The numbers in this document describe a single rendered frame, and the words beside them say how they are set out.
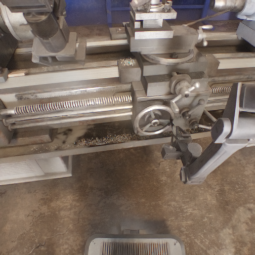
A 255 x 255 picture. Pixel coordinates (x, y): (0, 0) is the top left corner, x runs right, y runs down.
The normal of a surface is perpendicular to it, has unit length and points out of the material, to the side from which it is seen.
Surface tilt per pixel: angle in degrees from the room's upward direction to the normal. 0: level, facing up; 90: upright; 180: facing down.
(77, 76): 36
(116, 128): 0
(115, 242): 0
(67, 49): 30
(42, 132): 0
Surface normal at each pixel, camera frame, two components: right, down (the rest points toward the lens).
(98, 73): 0.10, -0.11
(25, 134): 0.00, -0.66
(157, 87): 0.16, 0.74
